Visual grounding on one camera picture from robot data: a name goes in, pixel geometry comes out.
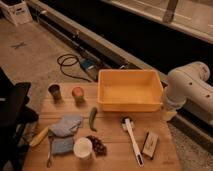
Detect green pepper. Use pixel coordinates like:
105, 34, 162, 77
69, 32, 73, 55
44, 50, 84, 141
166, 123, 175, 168
89, 107, 97, 132

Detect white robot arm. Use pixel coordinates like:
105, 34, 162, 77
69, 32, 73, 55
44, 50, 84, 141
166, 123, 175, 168
162, 61, 213, 121

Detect yellow plastic tray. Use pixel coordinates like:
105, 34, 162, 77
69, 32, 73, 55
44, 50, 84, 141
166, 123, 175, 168
97, 69, 163, 112

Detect blue power adapter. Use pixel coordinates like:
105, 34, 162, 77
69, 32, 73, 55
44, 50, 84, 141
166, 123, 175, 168
80, 59, 96, 72

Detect orange-lidded small jar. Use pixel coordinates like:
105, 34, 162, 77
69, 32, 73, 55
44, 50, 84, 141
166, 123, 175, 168
72, 87, 84, 103

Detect dark metal cup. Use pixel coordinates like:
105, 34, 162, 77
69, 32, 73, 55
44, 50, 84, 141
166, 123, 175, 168
48, 84, 61, 101

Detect dark grape bunch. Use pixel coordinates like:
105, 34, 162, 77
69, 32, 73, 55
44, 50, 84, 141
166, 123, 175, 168
88, 135, 107, 156

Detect blue cloth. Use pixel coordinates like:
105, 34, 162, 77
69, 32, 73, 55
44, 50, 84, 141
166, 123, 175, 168
48, 115, 83, 155

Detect white plastic cup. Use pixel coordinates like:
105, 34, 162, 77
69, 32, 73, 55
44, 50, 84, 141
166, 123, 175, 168
73, 137, 92, 159

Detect black and white box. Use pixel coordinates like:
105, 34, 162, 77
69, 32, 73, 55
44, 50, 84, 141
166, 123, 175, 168
142, 132, 159, 159

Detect metal wrench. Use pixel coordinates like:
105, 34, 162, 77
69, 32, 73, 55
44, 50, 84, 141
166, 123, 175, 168
46, 137, 53, 168

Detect black chair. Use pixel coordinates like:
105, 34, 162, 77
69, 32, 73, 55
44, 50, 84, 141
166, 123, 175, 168
0, 67, 39, 171

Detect white cardboard box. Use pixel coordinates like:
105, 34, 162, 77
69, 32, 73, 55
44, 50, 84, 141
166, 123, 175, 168
0, 0, 32, 26

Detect white long-handled brush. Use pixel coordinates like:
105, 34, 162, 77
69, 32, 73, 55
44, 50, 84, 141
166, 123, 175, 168
121, 117, 144, 167

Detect black cable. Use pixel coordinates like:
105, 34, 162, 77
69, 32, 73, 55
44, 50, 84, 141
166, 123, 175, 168
56, 53, 93, 83

